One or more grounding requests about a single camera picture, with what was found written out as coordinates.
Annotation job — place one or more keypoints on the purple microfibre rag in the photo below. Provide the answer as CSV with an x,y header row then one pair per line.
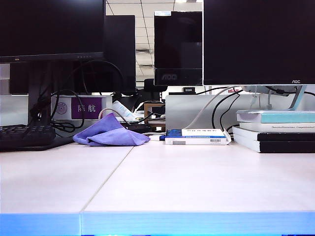
x,y
110,135

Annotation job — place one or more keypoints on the black adapter hub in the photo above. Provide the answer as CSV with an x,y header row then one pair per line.
x,y
137,127

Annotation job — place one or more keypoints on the grey desk divider panel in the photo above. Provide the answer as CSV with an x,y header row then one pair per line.
x,y
179,110

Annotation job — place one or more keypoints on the black office chair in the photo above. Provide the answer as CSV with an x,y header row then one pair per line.
x,y
150,86

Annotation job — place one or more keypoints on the white lotion tube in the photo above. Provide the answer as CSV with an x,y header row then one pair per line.
x,y
121,108

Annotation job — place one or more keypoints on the small black label device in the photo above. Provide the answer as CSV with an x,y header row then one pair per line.
x,y
189,90

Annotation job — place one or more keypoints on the blue and white flat box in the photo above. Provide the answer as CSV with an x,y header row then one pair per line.
x,y
197,140

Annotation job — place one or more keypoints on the white name plate purple label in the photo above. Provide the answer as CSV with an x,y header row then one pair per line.
x,y
86,108

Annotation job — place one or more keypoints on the black monitor rear side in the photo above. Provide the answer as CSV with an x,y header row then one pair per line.
x,y
120,49

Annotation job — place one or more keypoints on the black AOC monitor white edge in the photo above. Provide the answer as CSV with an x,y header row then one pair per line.
x,y
177,37

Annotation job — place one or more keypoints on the black monitor stand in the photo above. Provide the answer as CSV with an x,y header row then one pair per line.
x,y
37,98

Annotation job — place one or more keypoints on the teal cover book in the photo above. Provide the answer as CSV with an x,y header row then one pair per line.
x,y
283,118

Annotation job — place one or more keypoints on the white spine book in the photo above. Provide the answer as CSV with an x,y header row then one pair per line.
x,y
283,127

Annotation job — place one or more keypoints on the black spine book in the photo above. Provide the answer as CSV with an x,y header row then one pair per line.
x,y
283,147
283,137

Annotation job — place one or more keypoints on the large black AOC monitor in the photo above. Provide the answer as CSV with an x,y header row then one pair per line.
x,y
258,37

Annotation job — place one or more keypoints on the black keyboard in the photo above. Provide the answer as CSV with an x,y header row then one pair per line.
x,y
24,135

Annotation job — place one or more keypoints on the silver monitor stand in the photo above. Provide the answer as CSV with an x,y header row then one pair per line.
x,y
296,98

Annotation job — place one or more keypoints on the large black monitor gold logo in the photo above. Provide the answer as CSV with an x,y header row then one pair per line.
x,y
49,24

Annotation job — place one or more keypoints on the frosted white divider panel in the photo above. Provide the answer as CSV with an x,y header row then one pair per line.
x,y
12,110

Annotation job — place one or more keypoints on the wooden frame box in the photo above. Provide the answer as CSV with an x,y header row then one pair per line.
x,y
145,110

